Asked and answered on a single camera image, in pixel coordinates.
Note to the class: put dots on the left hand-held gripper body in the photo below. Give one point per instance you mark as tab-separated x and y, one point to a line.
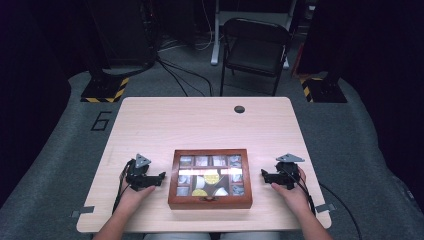
138	176

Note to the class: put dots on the person's left hand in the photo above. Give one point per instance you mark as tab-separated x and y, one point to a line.
133	197

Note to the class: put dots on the yellow-lidded capsule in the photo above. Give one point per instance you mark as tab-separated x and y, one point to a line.
211	177
199	192

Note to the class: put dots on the bluish foil packets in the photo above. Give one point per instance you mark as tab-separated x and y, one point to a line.
237	177
235	161
237	190

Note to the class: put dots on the white sachets with red print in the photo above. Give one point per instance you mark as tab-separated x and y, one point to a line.
201	161

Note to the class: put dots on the silvery foil packets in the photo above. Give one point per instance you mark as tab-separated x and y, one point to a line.
184	180
182	191

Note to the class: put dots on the dark curtain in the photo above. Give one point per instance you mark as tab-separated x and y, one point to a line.
33	66
383	66

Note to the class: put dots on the black stand with striped base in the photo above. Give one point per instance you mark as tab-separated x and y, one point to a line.
325	91
103	90

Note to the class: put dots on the white capsule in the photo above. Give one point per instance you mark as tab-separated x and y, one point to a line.
221	191
200	182

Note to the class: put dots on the black folding chair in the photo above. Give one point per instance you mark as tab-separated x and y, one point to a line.
255	53

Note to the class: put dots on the black table grommet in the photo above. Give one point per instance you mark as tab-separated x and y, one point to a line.
239	109

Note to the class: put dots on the grey tape strip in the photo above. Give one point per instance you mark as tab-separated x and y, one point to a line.
325	208
85	210

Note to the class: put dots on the black cabinet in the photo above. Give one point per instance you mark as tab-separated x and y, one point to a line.
123	33

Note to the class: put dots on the wooden box with glass lid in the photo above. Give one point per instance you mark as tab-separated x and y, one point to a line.
210	202

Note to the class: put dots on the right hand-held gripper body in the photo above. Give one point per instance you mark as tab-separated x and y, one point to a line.
288	175

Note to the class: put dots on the person's right leg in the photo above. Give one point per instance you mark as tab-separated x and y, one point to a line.
250	237

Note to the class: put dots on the person's right hand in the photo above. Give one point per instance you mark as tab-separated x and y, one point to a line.
294	199

